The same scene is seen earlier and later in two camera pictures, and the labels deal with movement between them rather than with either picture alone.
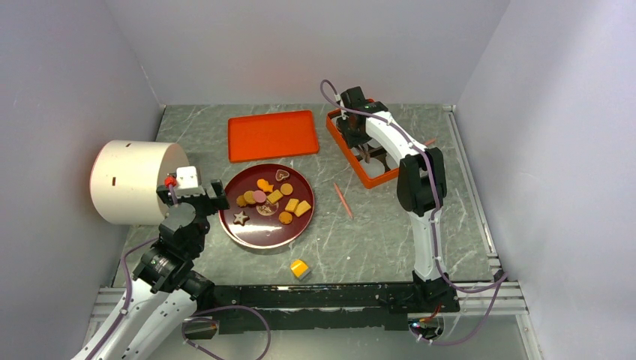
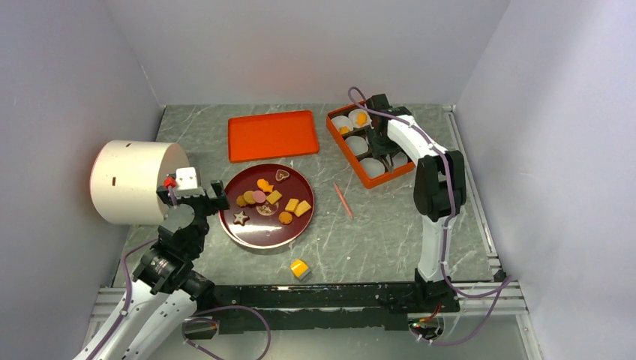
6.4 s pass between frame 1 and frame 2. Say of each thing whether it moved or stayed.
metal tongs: moved
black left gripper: stayed
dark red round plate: stayed
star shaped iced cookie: stayed
